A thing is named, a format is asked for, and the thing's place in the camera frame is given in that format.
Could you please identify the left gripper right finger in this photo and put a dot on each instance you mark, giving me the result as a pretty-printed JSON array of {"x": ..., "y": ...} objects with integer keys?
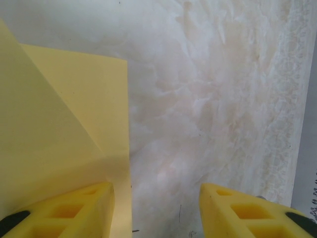
[{"x": 213, "y": 205}]

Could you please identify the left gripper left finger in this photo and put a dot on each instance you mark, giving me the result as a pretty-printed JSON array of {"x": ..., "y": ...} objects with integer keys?
[{"x": 99, "y": 198}]

